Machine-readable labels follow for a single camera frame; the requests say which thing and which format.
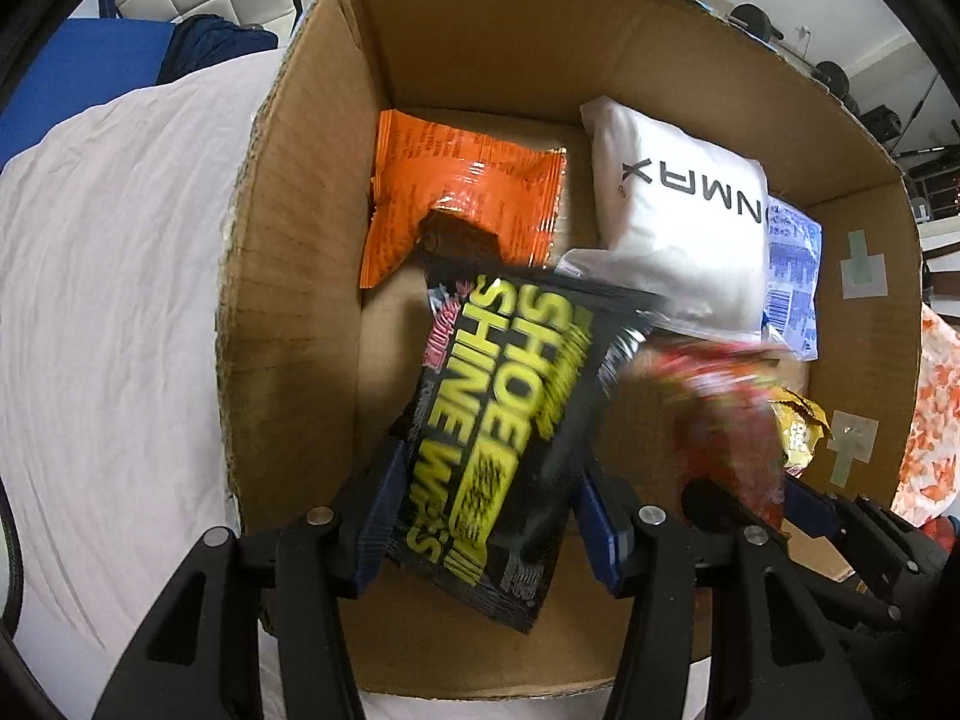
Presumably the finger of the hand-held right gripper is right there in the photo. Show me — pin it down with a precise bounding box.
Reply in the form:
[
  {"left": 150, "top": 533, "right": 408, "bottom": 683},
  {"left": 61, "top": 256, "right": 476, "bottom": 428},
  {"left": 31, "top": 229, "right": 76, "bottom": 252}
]
[
  {"left": 681, "top": 478, "right": 788, "bottom": 541},
  {"left": 784, "top": 478, "right": 901, "bottom": 563}
]

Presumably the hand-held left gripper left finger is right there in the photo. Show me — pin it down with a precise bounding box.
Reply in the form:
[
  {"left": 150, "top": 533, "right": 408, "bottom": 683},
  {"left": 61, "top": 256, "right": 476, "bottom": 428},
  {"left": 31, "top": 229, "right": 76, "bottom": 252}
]
[{"left": 90, "top": 439, "right": 410, "bottom": 720}]

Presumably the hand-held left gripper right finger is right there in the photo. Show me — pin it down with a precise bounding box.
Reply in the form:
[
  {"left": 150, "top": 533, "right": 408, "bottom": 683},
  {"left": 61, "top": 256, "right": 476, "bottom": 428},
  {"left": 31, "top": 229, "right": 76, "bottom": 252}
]
[{"left": 574, "top": 469, "right": 875, "bottom": 720}]

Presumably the yellow snack packet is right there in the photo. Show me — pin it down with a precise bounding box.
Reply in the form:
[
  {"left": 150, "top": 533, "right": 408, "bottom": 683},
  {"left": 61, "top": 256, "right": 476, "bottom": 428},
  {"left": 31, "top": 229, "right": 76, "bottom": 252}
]
[{"left": 772, "top": 386, "right": 827, "bottom": 477}]

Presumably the red snack packet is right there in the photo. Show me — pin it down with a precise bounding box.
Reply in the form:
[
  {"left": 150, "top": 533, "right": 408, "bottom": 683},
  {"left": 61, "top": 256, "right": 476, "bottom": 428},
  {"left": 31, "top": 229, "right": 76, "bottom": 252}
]
[{"left": 637, "top": 337, "right": 788, "bottom": 541}]

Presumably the black yellow wipes packet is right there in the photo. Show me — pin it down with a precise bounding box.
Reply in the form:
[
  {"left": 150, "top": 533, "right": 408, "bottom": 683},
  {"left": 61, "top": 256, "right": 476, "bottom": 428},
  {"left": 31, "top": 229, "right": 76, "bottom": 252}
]
[{"left": 386, "top": 270, "right": 661, "bottom": 635}]

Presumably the blue tissue pack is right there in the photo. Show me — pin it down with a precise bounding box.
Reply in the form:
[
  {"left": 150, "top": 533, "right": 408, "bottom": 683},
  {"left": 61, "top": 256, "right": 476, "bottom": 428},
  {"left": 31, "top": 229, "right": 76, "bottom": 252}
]
[{"left": 761, "top": 199, "right": 824, "bottom": 361}]

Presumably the white soft packet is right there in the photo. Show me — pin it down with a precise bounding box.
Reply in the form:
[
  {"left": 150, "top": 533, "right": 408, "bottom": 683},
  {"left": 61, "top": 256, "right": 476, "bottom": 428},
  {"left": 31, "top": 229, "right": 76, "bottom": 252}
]
[{"left": 559, "top": 96, "right": 771, "bottom": 335}]

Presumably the cardboard box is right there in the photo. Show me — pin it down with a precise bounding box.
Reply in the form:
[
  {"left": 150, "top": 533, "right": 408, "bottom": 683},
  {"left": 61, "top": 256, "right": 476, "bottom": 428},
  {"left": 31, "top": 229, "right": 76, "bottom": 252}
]
[{"left": 214, "top": 0, "right": 927, "bottom": 702}]

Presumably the orange snack packet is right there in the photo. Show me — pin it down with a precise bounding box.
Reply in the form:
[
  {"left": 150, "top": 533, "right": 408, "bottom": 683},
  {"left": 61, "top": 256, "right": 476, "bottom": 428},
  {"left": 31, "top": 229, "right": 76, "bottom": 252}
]
[{"left": 358, "top": 109, "right": 569, "bottom": 290}]

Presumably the orange floral towel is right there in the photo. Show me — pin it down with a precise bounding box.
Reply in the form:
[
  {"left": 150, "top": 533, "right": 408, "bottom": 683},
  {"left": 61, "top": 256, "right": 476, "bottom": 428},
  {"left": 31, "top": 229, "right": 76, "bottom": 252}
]
[{"left": 896, "top": 304, "right": 960, "bottom": 522}]

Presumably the grey bedsheet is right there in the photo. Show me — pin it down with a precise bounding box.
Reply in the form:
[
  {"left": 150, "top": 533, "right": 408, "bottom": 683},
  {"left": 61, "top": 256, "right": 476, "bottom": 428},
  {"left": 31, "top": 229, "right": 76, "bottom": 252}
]
[{"left": 0, "top": 52, "right": 376, "bottom": 720}]

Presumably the short barbell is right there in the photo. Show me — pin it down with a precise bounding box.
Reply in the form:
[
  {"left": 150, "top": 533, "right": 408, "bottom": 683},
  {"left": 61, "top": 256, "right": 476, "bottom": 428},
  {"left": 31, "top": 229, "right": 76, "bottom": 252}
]
[{"left": 731, "top": 4, "right": 852, "bottom": 91}]

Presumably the dark blue cloth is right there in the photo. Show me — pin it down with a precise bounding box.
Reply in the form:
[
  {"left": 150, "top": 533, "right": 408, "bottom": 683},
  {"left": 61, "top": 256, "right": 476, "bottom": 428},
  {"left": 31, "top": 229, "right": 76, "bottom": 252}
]
[{"left": 157, "top": 13, "right": 280, "bottom": 83}]

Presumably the blue foam cushion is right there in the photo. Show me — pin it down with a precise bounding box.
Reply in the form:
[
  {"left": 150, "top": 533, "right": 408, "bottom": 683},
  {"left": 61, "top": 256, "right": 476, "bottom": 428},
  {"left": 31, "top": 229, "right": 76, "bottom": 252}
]
[{"left": 0, "top": 19, "right": 177, "bottom": 166}]

